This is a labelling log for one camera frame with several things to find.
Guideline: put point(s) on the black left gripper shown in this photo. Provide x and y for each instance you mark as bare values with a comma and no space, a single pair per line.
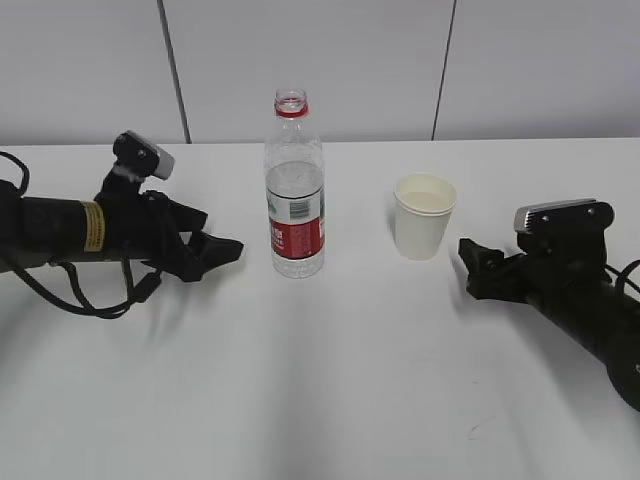
148,226

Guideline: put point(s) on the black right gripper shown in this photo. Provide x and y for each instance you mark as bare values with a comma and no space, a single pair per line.
546,268

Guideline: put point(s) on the white paper cup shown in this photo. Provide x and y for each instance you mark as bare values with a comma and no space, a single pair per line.
423,206

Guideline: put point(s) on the clear water bottle red label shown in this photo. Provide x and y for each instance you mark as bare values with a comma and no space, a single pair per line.
294,176

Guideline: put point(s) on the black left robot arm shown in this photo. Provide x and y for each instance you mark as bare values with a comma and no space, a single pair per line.
36,231

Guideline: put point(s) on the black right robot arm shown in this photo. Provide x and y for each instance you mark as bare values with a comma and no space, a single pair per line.
604,321

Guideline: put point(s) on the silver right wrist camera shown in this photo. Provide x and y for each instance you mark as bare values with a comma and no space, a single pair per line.
565,218

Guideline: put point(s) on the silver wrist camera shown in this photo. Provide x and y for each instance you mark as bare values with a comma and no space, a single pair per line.
139,158
565,218

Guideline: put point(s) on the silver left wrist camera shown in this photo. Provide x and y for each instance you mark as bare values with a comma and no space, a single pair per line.
139,158

